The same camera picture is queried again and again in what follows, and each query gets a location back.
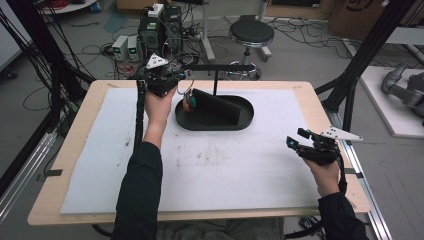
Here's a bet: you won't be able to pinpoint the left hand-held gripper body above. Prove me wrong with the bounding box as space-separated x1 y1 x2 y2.
137 52 184 98

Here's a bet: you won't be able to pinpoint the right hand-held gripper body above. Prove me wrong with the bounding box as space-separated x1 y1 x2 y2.
295 125 364 167

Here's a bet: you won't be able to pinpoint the large metal key ring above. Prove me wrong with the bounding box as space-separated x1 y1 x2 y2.
176 71 196 97

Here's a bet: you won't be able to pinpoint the black T-shaped hanger stand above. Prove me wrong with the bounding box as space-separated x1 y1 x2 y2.
181 64 257 98

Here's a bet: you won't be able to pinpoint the black wallet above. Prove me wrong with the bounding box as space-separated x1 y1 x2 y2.
192 87 243 127

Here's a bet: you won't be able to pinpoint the black oval tray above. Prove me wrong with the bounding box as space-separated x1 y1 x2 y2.
174 94 255 132

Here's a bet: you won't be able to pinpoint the person's right hand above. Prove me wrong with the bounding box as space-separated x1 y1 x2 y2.
302 156 342 198

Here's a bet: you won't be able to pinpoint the person's left hand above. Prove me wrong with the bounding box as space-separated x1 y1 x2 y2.
143 85 178 130

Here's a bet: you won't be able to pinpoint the white power supply box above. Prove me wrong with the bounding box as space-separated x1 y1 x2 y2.
127 35 141 62
111 34 129 62

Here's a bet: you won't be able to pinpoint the black computer tower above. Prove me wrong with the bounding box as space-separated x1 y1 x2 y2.
137 5 184 59

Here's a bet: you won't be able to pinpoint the white metal table leg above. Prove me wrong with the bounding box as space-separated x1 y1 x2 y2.
199 0 217 62
258 0 273 63

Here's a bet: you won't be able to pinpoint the white foam mat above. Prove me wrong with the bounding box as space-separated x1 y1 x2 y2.
60 86 322 215

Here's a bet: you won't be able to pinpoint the white platform board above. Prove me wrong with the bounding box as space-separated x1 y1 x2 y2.
359 65 424 139

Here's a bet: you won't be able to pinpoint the black round stool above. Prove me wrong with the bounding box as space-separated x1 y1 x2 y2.
228 19 276 82

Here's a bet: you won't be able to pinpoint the person's grey pants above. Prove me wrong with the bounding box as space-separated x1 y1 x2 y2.
156 217 285 240

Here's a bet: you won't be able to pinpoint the white round table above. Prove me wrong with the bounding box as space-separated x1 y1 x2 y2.
39 0 98 15

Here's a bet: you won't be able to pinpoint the cardboard box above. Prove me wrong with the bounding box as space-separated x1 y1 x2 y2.
328 0 389 42

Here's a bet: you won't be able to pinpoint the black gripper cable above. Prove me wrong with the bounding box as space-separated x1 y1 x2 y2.
334 146 348 196
133 78 148 153

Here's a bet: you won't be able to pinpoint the aluminium rail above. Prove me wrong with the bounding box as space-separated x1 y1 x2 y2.
0 128 59 223
324 108 393 240

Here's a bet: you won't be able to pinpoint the tangle of black floor cables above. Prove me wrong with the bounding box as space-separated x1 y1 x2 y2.
273 18 348 59

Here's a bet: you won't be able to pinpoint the black metal frame post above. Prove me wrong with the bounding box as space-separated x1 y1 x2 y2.
4 0 96 111
314 0 418 133

